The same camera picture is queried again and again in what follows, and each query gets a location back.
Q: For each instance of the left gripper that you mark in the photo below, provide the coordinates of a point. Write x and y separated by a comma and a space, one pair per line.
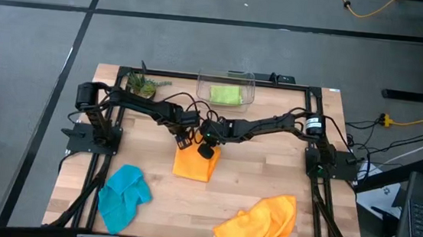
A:
182, 120

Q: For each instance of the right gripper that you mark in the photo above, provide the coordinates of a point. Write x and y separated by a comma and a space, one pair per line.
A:
218, 131

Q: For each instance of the orange microfiber towel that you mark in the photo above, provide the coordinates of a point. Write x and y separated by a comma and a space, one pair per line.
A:
259, 226
192, 166

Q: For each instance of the green microfiber towel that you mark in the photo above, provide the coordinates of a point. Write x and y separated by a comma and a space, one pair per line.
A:
226, 94

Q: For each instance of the blue microfiber towel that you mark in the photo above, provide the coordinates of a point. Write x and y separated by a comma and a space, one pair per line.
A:
120, 199

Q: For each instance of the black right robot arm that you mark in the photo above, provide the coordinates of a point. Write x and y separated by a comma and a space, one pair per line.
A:
272, 124

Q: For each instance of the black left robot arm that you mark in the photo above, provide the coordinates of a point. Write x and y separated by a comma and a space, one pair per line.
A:
139, 104

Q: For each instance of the clear plastic bin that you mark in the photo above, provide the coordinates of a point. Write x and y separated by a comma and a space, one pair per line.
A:
247, 98

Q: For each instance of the potted succulent plant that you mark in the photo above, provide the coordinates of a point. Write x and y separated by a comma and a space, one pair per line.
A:
143, 85

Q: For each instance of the white cardboard box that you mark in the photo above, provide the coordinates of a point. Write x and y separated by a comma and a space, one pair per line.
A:
377, 198

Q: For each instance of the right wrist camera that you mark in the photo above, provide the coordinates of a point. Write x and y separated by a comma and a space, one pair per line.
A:
206, 152

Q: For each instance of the black aluminium table frame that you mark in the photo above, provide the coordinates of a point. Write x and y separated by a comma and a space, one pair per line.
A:
184, 75

